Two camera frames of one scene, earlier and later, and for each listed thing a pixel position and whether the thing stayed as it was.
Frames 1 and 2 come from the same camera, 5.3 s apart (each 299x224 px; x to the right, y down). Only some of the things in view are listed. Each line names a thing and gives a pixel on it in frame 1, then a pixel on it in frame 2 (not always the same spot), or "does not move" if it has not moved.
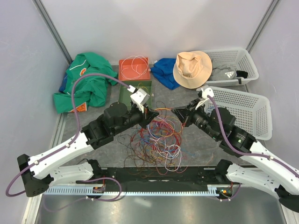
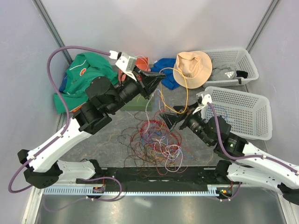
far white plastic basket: (238, 58) does not move
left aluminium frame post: (50, 25) does not move
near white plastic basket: (251, 110) does not move
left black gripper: (146, 117) -> (151, 80)
